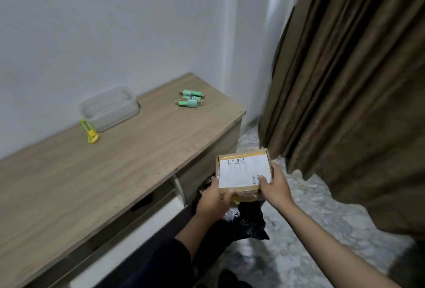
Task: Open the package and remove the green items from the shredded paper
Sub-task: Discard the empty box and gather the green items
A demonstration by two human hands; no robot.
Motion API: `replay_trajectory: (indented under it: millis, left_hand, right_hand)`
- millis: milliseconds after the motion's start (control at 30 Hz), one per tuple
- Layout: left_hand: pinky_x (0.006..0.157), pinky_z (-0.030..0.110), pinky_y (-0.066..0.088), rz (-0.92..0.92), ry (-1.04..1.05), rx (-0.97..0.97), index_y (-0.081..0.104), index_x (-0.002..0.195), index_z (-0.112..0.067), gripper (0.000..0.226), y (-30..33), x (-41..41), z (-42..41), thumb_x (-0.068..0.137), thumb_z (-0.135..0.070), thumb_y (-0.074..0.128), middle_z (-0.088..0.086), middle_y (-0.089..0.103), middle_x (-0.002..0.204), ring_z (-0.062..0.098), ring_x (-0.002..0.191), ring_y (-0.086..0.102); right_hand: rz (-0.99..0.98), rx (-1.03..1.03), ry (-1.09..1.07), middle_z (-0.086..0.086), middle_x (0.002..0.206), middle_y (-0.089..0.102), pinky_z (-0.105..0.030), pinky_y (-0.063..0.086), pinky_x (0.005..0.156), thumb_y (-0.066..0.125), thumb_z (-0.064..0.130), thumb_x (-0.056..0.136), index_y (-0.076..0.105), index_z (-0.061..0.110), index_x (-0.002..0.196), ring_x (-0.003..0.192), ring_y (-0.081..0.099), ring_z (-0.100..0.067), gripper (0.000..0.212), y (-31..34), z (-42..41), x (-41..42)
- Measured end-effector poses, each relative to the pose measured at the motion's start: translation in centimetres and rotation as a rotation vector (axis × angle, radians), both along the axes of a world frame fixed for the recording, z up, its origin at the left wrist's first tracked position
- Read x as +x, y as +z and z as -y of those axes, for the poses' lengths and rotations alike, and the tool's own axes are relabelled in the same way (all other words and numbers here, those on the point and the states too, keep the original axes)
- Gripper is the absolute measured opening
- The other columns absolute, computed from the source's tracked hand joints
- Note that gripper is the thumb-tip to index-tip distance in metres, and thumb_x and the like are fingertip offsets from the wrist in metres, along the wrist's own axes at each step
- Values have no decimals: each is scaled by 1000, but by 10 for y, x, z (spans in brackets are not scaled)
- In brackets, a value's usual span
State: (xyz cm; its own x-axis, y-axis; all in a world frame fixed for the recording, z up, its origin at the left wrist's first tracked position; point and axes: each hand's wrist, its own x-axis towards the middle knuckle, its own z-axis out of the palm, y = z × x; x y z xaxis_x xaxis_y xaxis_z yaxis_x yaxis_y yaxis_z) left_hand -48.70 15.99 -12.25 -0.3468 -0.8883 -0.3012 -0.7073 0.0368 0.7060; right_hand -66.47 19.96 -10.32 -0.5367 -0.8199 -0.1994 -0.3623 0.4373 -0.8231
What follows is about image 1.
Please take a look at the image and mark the white desk drawer front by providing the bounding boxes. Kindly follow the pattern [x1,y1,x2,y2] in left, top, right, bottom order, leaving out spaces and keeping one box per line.
[69,195,185,288]

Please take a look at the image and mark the cardboard parcel with white label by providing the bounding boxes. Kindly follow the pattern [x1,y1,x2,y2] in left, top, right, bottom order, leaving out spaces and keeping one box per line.
[215,148,274,203]

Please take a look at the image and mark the person's right hand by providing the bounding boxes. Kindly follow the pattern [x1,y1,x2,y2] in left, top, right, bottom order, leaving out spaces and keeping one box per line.
[258,161,296,210]

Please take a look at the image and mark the yellow utility knife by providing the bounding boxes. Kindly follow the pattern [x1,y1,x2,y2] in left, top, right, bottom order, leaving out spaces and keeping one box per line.
[79,118,99,144]

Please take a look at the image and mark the clear plastic container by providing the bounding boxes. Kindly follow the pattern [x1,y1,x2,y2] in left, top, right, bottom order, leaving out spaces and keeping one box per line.
[79,86,140,132]

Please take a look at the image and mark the brown curtain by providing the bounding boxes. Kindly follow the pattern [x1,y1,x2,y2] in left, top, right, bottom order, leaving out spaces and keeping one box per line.
[258,0,425,242]

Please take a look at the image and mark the person's dark sleeve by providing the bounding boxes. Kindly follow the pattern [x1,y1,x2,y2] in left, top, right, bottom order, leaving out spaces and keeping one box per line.
[96,205,194,288]

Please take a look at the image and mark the person's right forearm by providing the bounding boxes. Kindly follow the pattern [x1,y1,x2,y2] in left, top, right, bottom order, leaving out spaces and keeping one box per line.
[282,200,403,288]

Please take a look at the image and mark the wooden desk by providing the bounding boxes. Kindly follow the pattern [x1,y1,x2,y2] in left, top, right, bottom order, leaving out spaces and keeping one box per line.
[0,72,247,288]

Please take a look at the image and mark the person's left hand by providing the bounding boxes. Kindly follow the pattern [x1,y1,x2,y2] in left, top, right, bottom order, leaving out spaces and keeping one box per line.
[196,185,235,222]

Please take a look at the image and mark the person's left forearm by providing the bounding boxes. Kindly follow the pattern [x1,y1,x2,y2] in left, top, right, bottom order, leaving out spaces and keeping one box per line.
[175,212,220,262]

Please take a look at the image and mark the black plastic bag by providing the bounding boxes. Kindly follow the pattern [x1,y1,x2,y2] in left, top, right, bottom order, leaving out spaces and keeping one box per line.
[192,174,270,242]

